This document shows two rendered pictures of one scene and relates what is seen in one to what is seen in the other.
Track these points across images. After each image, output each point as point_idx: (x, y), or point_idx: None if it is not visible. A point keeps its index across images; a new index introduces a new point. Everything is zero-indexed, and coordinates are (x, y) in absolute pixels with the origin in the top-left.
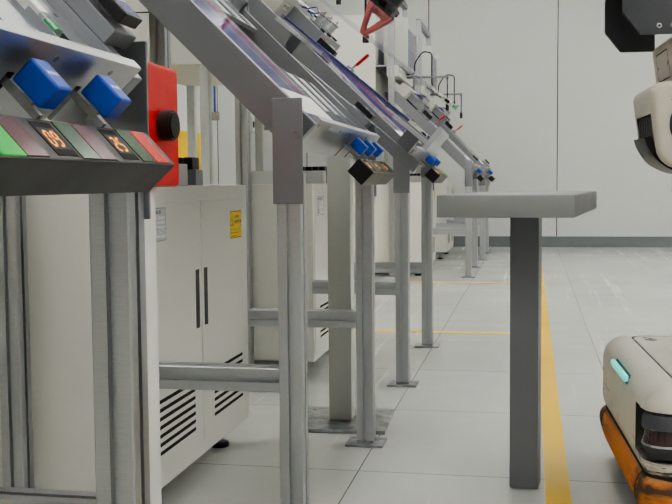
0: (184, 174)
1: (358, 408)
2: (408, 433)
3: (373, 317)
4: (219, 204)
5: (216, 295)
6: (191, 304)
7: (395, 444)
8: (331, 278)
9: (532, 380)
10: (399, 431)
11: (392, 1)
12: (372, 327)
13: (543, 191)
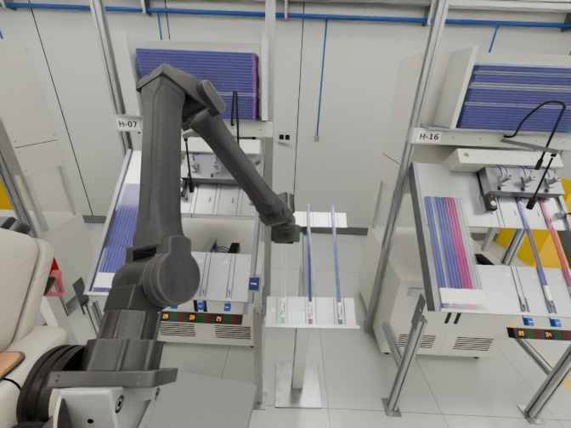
0: None
1: None
2: (278, 420)
3: (257, 366)
4: None
5: (217, 306)
6: (189, 304)
7: (257, 415)
8: (295, 333)
9: None
10: (281, 414)
11: (278, 234)
12: (254, 368)
13: (228, 423)
